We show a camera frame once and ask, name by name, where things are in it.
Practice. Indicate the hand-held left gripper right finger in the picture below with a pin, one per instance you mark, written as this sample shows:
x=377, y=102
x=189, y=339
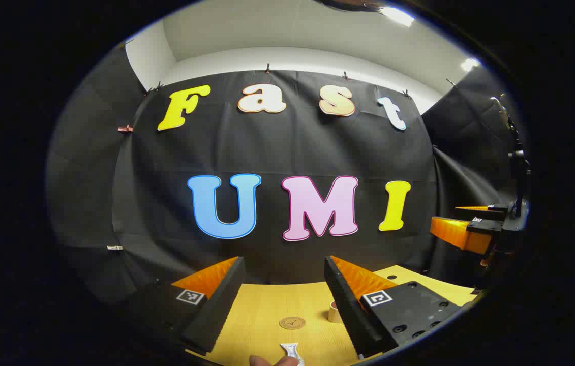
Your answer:
x=343, y=310

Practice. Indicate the white toothpaste tube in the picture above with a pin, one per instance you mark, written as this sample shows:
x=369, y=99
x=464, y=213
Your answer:
x=291, y=349

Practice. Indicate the black backdrop cloth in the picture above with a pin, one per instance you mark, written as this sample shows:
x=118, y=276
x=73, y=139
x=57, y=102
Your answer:
x=267, y=147

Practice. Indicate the beige cup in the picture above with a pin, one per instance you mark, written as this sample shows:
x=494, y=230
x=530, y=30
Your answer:
x=334, y=312

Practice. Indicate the round cork coaster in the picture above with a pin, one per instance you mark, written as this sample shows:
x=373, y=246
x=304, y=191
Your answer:
x=292, y=323

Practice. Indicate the wooden desktop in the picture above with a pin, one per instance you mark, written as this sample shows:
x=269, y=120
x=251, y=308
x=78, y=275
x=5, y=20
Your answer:
x=267, y=315

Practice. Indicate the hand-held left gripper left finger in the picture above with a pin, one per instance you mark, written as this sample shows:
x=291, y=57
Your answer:
x=218, y=310

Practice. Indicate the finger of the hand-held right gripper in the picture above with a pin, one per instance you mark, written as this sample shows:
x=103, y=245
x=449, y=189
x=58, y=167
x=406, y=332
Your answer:
x=457, y=234
x=493, y=211

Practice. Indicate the red clip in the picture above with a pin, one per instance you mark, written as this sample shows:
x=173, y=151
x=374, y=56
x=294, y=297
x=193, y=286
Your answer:
x=125, y=128

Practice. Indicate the ceiling light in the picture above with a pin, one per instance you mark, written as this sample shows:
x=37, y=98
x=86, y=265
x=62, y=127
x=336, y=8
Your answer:
x=470, y=64
x=397, y=16

